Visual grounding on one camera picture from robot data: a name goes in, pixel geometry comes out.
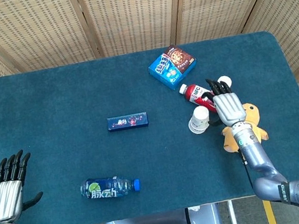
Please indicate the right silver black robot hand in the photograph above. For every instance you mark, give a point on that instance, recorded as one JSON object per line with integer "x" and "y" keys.
{"x": 229, "y": 107}

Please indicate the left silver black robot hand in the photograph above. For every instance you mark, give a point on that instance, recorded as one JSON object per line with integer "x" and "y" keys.
{"x": 4, "y": 199}

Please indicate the white paper cup green flower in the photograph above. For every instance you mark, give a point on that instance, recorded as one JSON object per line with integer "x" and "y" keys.
{"x": 224, "y": 78}

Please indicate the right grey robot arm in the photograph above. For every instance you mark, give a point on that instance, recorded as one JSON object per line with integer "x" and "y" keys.
{"x": 253, "y": 155}

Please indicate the yellow plush toy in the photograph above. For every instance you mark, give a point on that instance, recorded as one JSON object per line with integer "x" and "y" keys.
{"x": 253, "y": 113}

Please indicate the white paper cup blue print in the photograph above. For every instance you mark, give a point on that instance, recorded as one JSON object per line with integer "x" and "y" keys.
{"x": 197, "y": 121}

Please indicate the red juice bottle white cap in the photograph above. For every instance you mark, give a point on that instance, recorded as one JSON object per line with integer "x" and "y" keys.
{"x": 193, "y": 93}

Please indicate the blue cookie box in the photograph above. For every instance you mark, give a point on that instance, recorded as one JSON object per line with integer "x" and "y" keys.
{"x": 171, "y": 68}

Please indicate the dark blue long box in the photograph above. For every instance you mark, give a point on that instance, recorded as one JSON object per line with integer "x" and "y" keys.
{"x": 127, "y": 121}

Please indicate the clear drink bottle blue cap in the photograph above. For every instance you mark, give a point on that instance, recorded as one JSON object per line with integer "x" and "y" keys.
{"x": 107, "y": 188}

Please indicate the white table leg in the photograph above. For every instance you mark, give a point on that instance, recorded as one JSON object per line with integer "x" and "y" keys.
{"x": 232, "y": 216}

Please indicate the teal tablecloth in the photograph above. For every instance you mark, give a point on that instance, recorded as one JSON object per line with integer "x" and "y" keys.
{"x": 78, "y": 100}

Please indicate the woven folding screen wood frame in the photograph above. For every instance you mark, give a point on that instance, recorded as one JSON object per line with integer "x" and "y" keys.
{"x": 132, "y": 11}

